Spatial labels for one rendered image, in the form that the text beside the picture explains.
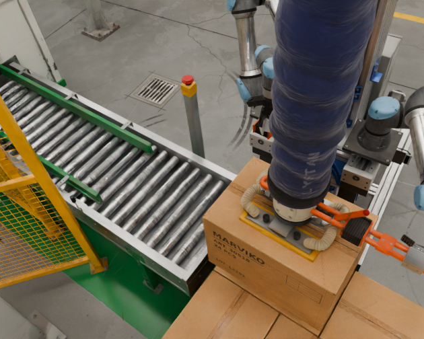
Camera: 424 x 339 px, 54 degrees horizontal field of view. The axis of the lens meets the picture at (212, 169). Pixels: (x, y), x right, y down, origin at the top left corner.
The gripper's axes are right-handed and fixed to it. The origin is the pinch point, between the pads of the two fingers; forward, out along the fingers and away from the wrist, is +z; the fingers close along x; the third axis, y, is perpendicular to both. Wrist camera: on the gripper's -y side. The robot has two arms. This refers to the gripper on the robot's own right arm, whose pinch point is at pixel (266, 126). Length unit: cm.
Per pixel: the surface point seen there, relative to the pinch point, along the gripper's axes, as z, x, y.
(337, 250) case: 13, -31, 51
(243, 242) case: 14, -48, 20
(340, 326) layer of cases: 67, -35, 64
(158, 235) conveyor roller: 65, -47, -39
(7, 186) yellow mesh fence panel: 20, -84, -94
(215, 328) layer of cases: 66, -70, 17
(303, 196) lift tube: -16, -35, 36
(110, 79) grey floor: 118, 75, -225
